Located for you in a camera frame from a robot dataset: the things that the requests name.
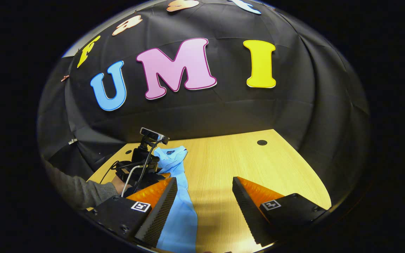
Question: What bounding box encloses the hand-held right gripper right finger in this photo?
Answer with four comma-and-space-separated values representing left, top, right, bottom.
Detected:
232, 176, 328, 247

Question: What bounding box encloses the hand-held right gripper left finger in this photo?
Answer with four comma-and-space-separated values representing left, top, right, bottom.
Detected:
89, 177, 178, 248

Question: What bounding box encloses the light blue T-shirt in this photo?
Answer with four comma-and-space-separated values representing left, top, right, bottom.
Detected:
153, 146, 199, 253

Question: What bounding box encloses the black backdrop cloth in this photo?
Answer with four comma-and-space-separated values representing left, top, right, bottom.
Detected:
37, 0, 371, 208

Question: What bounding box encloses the black cable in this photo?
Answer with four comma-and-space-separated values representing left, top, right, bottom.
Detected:
99, 140, 164, 194

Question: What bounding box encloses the white cable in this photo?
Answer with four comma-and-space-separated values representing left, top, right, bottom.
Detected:
121, 164, 144, 198

